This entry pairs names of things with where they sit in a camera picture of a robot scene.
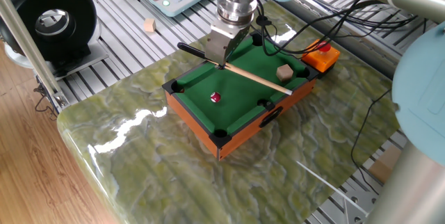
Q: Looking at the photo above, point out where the silver Schunk gripper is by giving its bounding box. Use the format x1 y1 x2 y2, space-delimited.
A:
204 18 252 70

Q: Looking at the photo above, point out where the mini green felt pool table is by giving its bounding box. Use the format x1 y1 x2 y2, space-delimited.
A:
161 28 320 161

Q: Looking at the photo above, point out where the beige wooden cube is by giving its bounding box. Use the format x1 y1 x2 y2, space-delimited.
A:
275 63 295 83

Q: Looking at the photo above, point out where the wooden pool cue black butt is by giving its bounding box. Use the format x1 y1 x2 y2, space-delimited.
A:
177 42 294 97

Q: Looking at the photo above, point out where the black round duct fan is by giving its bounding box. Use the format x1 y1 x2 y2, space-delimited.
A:
0 0 111 81

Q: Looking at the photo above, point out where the large wooden block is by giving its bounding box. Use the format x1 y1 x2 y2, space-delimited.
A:
368 145 403 183

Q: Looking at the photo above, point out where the long thin black cable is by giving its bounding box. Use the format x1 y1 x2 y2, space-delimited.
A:
350 88 393 196

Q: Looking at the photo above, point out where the silver bracket plate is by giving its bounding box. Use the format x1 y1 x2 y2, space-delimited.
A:
342 191 375 224

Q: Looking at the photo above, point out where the green marble slab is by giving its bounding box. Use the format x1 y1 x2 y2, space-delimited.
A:
56 0 401 224

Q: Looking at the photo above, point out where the thin white stick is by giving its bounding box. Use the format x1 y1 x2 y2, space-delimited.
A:
295 160 370 217

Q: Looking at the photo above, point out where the small light wooden cube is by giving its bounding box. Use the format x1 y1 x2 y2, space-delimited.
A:
143 17 157 33

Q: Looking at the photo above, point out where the aluminium frame post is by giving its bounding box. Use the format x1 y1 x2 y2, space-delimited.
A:
0 0 70 112

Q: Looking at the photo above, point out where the orange box red push button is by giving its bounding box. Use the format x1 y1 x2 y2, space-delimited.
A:
300 38 341 79

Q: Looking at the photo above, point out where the black cable bundle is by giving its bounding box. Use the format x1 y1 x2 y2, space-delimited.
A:
255 0 428 58

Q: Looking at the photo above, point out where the grey aluminium rail beam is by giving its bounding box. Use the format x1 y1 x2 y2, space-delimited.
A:
267 0 397 79

